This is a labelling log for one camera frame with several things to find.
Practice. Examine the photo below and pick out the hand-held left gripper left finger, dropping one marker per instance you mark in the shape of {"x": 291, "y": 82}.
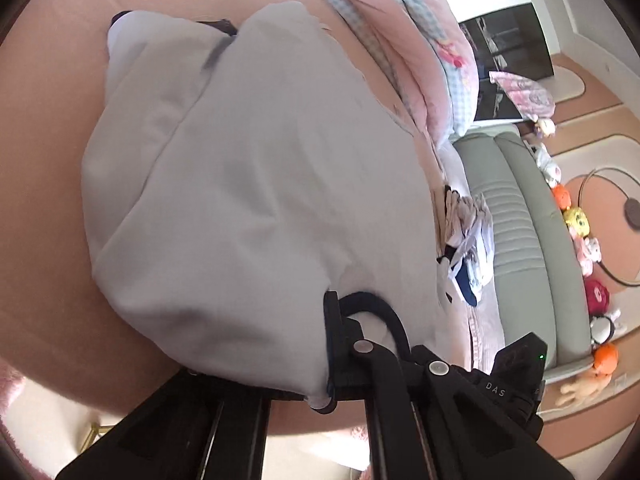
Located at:
{"x": 240, "y": 410}

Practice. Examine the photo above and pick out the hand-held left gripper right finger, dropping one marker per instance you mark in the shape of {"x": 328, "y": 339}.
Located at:
{"x": 335, "y": 355}

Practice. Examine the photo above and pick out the white garment with navy trim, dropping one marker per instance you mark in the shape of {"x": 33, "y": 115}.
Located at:
{"x": 250, "y": 185}

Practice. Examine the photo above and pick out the pile of folded clothes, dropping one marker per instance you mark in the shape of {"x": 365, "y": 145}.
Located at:
{"x": 470, "y": 240}

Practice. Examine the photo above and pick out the pale pink pillow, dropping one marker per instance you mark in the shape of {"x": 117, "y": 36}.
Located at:
{"x": 487, "y": 320}
{"x": 457, "y": 170}

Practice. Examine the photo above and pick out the beige doll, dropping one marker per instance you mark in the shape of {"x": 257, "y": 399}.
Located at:
{"x": 585, "y": 387}

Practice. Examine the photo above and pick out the orange round plush toy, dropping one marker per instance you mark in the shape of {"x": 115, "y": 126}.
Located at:
{"x": 606, "y": 360}

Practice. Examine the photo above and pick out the white and black plush toy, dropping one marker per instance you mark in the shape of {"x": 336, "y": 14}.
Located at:
{"x": 602, "y": 327}

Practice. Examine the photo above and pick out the red plush toy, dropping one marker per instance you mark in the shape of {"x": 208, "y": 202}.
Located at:
{"x": 596, "y": 296}

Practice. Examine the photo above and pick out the grey-green padded headboard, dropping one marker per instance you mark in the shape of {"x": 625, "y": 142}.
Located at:
{"x": 530, "y": 240}

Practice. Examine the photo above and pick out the pink and white plush toy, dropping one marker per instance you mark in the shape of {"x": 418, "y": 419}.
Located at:
{"x": 586, "y": 255}

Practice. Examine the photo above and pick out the yellow plush toy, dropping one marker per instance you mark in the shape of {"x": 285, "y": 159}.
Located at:
{"x": 576, "y": 220}

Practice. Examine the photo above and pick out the long white plush toy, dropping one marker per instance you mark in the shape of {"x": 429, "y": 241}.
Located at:
{"x": 547, "y": 165}

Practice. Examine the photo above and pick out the pink fuzzy robe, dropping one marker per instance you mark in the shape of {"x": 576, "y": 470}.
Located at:
{"x": 10, "y": 385}

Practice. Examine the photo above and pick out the small white plush toy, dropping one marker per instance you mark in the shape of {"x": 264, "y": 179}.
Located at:
{"x": 545, "y": 127}

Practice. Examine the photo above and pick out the pink printed cloth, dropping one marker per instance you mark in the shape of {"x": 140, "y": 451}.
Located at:
{"x": 525, "y": 92}

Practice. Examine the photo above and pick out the pink bed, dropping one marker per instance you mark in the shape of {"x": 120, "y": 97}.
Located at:
{"x": 50, "y": 185}

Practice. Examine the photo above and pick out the pink checked quilt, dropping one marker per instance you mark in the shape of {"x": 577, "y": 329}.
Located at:
{"x": 425, "y": 60}

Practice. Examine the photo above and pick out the black glass cabinet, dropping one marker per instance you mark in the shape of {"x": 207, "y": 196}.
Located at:
{"x": 515, "y": 45}

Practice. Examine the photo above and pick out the round wall lamp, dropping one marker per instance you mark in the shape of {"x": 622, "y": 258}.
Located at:
{"x": 632, "y": 212}

